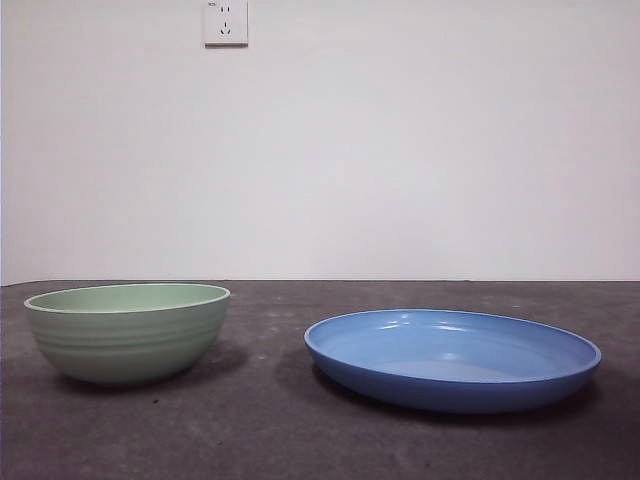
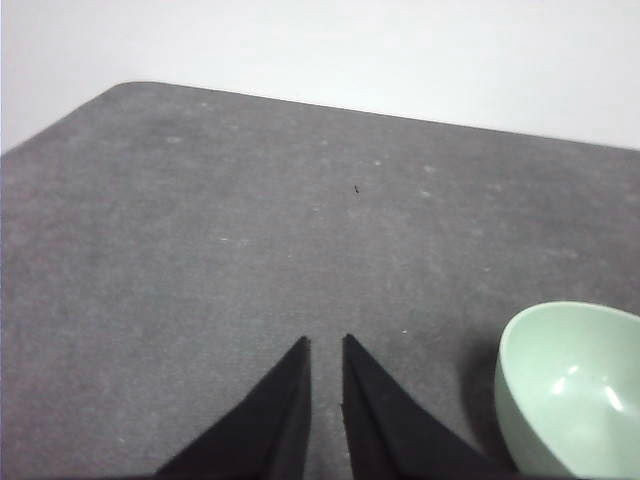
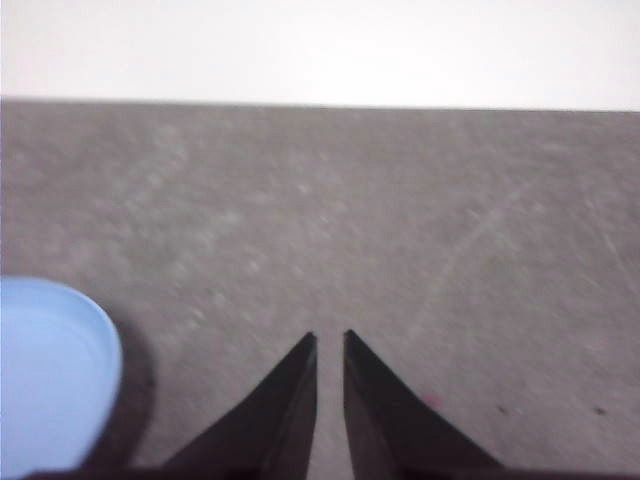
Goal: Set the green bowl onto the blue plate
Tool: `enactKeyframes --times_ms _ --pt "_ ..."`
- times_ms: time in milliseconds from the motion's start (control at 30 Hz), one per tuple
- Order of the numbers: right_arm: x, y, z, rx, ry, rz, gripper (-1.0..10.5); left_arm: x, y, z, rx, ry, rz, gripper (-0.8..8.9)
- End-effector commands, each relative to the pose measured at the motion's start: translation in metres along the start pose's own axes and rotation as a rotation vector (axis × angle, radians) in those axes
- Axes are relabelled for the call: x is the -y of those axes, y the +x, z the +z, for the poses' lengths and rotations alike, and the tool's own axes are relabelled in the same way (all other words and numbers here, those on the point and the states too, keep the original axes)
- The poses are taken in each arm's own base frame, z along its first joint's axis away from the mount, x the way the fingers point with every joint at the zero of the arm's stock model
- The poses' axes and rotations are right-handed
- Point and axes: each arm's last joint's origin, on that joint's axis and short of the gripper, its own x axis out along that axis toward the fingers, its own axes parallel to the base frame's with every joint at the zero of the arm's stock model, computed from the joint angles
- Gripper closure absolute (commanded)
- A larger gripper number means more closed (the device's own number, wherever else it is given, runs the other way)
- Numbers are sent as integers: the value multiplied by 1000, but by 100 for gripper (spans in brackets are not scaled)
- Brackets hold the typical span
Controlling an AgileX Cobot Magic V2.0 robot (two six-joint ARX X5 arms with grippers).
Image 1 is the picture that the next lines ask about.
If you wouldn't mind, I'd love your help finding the blue plate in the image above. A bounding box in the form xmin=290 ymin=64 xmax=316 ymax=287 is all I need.
xmin=303 ymin=308 xmax=603 ymax=415

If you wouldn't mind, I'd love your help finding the green ribbed bowl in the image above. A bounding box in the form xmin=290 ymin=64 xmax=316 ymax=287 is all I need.
xmin=23 ymin=282 xmax=232 ymax=385

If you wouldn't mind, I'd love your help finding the white wall socket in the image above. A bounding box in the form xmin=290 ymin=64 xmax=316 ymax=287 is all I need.
xmin=203 ymin=0 xmax=250 ymax=50

